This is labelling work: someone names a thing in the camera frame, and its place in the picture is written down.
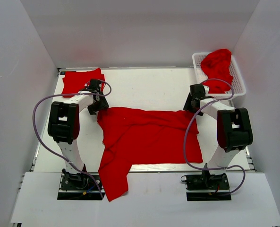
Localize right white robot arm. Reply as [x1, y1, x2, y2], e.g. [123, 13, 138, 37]
[183, 83, 253, 189]

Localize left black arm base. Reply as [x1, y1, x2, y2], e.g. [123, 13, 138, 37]
[57, 169, 105, 201]

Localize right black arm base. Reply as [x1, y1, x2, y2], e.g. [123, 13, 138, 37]
[181, 171, 231, 201]

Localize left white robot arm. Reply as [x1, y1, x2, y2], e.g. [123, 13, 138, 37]
[48, 79, 109, 189]

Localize red t shirts in basket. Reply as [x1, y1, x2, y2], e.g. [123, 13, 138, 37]
[201, 49, 233, 94]

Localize folded red t shirt stack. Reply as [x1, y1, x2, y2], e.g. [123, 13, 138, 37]
[62, 68, 105, 94]

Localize white plastic basket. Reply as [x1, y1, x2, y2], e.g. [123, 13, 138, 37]
[192, 52, 246, 99]

